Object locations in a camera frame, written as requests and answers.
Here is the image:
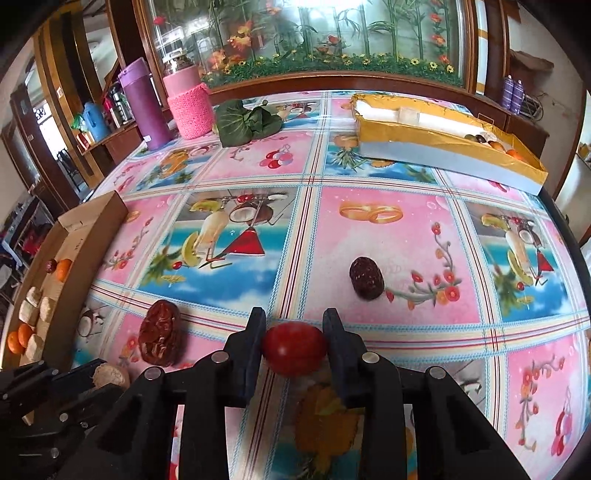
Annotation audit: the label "orange tangerine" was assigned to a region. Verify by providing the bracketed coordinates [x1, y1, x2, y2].
[17, 323, 34, 349]

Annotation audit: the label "large red date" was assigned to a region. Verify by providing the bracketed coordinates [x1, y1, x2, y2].
[138, 300, 181, 367]

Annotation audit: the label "dark round date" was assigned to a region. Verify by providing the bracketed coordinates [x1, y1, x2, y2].
[349, 257, 385, 301]

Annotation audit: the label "red cherry tomato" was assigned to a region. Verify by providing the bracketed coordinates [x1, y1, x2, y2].
[262, 321, 327, 378]

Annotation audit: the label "tangerine in tray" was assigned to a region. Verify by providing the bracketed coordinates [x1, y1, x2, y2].
[54, 258, 73, 283]
[7, 331, 24, 356]

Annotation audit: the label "brown cardboard tray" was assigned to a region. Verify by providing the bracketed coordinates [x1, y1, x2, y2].
[1, 191, 128, 370]

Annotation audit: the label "dark red date in tray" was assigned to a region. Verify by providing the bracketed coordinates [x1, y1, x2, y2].
[45, 259, 57, 273]

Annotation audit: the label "wooden cabinet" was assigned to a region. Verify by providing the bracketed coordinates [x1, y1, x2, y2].
[81, 121, 142, 188]

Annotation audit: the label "colourful printed tablecloth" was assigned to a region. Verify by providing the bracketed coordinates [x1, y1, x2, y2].
[74, 91, 590, 479]

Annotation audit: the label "blue thermos jug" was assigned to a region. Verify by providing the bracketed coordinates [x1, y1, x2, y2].
[83, 102, 110, 143]

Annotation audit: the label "yellow gift box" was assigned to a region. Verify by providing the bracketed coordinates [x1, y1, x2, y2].
[351, 93, 548, 195]

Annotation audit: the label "green leafy vegetable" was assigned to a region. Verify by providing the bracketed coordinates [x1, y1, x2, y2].
[214, 100, 283, 148]

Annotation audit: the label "pink knitted-sleeve jar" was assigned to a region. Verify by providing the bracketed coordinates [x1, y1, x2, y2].
[163, 50, 214, 140]

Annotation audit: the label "purple thermos bottle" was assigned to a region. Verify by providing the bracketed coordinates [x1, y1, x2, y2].
[118, 58, 172, 150]

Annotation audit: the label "purple bottles on shelf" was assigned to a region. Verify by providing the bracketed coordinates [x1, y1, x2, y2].
[501, 75, 525, 115]

